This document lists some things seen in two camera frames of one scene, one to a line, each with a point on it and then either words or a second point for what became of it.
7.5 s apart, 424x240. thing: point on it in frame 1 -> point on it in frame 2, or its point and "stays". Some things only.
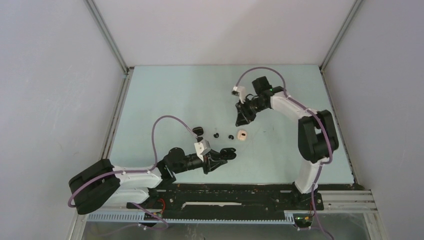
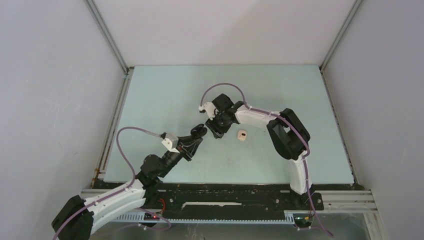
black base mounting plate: [219, 198] stays
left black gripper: [212, 160] -> [189, 144]
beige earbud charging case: [241, 135] stays
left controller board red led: [147, 216] stays
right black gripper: [244, 117] -> [218, 131]
